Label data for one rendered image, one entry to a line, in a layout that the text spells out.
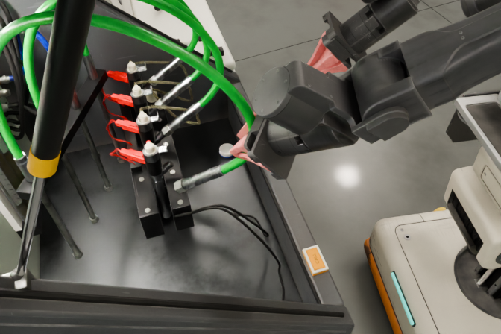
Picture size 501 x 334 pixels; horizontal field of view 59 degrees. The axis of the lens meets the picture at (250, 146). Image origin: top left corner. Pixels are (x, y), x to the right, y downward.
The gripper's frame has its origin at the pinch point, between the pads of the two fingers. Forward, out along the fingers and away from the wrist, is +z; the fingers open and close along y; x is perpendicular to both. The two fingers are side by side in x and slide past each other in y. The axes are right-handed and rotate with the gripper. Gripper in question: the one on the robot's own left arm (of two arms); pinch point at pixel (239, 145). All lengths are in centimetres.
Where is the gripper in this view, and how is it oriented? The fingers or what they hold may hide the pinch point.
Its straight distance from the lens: 65.0
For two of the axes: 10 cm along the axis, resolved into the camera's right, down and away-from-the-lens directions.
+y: -3.5, 8.2, -4.5
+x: 6.8, 5.5, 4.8
